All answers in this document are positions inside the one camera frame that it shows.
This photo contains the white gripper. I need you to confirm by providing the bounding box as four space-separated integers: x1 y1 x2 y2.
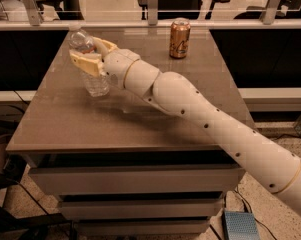
69 37 141 88

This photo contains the clear plastic water bottle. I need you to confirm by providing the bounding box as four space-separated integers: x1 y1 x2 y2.
69 23 109 97

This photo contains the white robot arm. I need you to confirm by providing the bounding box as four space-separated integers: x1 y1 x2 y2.
69 37 301 216

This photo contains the orange soda can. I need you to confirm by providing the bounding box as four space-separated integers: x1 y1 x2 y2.
169 18 191 59

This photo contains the grey drawer cabinet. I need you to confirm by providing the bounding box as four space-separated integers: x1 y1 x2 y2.
7 45 244 236

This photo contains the metal rail post middle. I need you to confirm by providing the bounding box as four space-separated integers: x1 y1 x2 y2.
147 0 158 26

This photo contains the metal rail post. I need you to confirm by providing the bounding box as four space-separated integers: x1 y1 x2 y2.
260 0 281 25
22 0 43 26
147 0 158 26

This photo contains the metal rail post left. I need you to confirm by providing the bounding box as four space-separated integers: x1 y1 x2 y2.
22 0 43 26

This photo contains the metal rail post right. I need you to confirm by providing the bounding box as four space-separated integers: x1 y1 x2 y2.
260 0 281 25

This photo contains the black floor cable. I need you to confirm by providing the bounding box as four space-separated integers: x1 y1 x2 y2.
233 187 278 240

